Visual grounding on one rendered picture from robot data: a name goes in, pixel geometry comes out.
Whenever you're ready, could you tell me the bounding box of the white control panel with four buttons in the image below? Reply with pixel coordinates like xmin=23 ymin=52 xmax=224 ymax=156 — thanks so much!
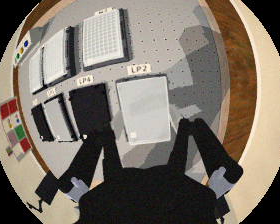
xmin=12 ymin=26 xmax=43 ymax=68

